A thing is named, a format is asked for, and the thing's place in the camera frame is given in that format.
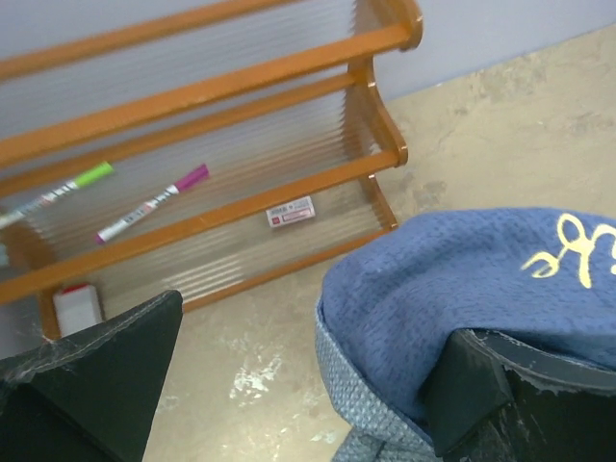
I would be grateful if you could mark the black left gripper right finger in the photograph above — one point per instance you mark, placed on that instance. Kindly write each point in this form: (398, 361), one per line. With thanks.
(493, 398)

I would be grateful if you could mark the green capped marker pen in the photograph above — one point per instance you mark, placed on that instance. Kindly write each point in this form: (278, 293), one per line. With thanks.
(46, 199)

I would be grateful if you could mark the small white box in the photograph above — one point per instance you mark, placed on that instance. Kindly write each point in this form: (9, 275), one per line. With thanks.
(77, 308)

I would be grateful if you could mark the pink capped marker pen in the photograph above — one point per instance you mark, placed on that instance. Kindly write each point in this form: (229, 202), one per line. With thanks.
(193, 178)

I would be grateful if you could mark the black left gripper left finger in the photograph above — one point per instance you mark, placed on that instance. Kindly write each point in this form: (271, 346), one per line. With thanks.
(90, 396)

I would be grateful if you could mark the orange wooden shelf rack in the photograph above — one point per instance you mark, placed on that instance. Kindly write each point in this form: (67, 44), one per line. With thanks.
(277, 98)

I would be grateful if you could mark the blue pillowcase with yellow drawings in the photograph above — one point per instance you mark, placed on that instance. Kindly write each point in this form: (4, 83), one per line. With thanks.
(543, 276)

